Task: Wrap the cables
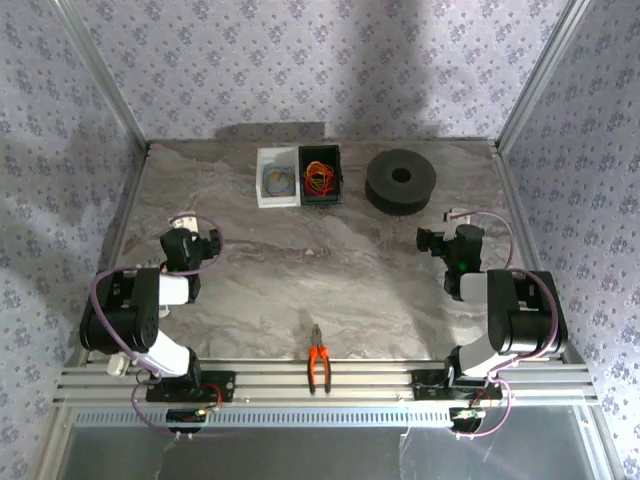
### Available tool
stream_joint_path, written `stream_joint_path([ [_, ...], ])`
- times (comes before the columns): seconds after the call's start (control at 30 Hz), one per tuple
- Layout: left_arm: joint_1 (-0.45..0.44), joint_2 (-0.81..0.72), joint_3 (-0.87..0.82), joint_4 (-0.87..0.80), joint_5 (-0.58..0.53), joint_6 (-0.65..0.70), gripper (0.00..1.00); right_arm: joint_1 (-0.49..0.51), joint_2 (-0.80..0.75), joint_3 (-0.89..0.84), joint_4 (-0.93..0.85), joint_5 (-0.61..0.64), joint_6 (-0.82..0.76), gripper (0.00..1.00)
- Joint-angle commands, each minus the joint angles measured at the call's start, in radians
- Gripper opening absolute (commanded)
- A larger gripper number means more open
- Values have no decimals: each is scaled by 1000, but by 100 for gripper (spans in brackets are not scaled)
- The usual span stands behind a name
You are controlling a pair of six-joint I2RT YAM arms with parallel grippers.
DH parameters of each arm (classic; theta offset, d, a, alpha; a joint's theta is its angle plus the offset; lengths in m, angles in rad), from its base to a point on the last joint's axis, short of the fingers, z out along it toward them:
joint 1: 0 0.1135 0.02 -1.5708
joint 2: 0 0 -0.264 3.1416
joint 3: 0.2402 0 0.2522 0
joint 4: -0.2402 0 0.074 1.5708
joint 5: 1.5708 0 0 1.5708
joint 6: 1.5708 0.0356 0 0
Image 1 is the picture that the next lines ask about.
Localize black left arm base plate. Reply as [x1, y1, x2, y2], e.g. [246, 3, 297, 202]
[144, 370, 237, 403]

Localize red cable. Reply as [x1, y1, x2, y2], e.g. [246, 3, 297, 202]
[302, 159, 336, 197]

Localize grey slotted cable duct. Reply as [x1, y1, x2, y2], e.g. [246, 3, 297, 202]
[72, 407, 457, 427]

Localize aluminium frame post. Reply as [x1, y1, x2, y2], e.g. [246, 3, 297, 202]
[494, 0, 600, 157]
[49, 0, 153, 154]

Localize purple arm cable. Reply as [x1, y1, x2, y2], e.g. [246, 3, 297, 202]
[452, 209, 560, 442]
[91, 213, 227, 442]

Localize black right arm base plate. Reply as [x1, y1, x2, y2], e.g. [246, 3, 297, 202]
[412, 369, 504, 402]

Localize black plastic box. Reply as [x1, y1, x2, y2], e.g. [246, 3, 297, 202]
[297, 143, 346, 207]

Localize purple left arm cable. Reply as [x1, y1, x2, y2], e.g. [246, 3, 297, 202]
[91, 213, 227, 442]

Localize shiny metal panel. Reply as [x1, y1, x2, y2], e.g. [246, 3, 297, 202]
[62, 405, 619, 480]

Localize aluminium rail base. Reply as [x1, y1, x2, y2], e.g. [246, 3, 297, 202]
[52, 355, 600, 407]

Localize black perforated cable spool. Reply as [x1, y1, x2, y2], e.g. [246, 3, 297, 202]
[364, 148, 437, 217]

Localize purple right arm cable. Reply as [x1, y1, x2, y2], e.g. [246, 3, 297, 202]
[452, 209, 560, 442]

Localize white plastic box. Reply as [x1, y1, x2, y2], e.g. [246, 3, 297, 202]
[255, 145, 302, 209]

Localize yellow cable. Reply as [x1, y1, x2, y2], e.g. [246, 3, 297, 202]
[267, 169, 296, 197]
[304, 163, 335, 197]

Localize aluminium side rail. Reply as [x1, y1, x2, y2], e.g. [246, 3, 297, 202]
[63, 143, 152, 366]
[491, 141, 585, 365]

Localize orange handled pliers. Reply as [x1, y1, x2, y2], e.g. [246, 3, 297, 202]
[305, 323, 333, 396]

